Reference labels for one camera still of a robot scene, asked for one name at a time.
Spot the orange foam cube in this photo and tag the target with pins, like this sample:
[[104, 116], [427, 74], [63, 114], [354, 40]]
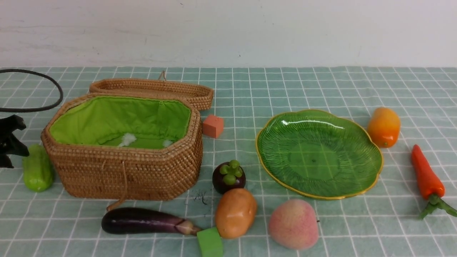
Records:
[[213, 126]]

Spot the green cucumber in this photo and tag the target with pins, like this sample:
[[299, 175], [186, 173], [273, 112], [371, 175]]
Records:
[[38, 174]]

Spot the pink peach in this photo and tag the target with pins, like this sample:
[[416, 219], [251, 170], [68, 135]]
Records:
[[294, 225]]

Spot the orange carrot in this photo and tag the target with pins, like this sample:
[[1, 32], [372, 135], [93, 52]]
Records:
[[430, 186]]

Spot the green leaf glass plate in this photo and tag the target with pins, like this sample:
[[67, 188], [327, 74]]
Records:
[[319, 155]]

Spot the purple eggplant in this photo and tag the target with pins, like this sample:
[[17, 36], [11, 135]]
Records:
[[124, 221]]

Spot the woven wicker basket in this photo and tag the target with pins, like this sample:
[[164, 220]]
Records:
[[125, 146]]

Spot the green foam cube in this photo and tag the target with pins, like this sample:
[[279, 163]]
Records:
[[210, 243]]

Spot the orange yellow mango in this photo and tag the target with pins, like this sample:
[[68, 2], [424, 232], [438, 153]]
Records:
[[384, 127]]

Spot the brown potato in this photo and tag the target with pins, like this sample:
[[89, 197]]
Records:
[[235, 213]]

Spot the dark purple mangosteen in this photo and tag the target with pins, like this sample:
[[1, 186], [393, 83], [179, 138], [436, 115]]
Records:
[[227, 176]]

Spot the woven wicker basket lid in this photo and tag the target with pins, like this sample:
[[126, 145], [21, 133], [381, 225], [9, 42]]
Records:
[[198, 96]]

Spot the green checkered tablecloth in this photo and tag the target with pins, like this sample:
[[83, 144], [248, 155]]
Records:
[[381, 223]]

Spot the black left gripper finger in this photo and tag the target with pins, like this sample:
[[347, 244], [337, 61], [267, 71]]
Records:
[[9, 144]]

